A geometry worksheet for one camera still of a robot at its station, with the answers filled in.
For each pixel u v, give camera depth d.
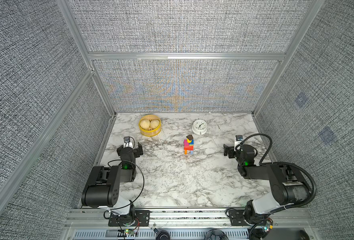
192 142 0.90
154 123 1.05
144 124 1.06
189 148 0.95
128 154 0.70
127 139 0.78
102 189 0.45
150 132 1.04
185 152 0.97
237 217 0.73
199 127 1.06
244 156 0.73
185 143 0.93
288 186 0.45
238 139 0.81
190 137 0.89
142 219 0.73
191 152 0.97
